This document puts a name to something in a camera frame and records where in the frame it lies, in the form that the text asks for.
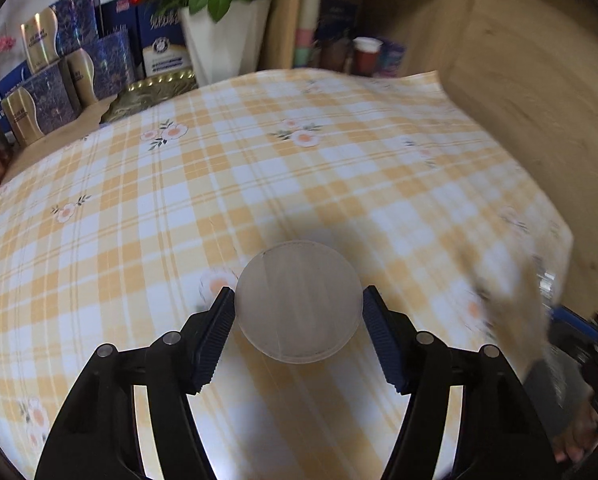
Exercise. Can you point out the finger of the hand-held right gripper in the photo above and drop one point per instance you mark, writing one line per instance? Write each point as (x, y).
(571, 317)

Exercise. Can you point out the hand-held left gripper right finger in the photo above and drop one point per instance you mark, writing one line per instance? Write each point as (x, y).
(384, 340)

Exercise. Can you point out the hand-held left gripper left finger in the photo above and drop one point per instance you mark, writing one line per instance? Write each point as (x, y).
(214, 340)

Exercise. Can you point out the clear plastic wrapper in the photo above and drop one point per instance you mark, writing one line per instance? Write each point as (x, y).
(514, 305)

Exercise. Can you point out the round green white container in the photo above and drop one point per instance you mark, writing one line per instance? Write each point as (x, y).
(299, 302)

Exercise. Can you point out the person's right hand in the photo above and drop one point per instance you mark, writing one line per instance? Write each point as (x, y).
(579, 435)

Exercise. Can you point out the yellow checkered floral tablecloth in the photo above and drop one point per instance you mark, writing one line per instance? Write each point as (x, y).
(279, 185)

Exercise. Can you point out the gold leaf tray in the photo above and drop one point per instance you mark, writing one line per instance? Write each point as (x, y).
(149, 95)

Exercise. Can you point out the red paper cup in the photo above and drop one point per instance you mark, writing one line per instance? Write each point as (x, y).
(366, 57)

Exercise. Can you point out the dark cup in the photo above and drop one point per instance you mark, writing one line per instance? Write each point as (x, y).
(336, 57)

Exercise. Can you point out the blue gold gift box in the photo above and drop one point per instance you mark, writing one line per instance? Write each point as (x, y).
(106, 70)
(64, 25)
(44, 105)

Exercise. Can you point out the blue white box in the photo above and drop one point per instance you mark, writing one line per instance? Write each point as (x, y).
(164, 45)

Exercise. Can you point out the dark blue printed box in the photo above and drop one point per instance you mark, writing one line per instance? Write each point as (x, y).
(339, 20)

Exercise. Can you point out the stack of pastel paper cups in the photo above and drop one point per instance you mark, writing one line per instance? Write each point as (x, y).
(308, 25)

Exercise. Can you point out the red rose plant white pot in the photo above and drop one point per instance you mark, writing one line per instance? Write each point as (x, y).
(219, 15)

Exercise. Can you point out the flat blue box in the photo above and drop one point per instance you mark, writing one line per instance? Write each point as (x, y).
(4, 87)

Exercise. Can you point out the wooden shelf unit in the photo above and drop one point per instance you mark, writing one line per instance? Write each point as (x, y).
(404, 10)

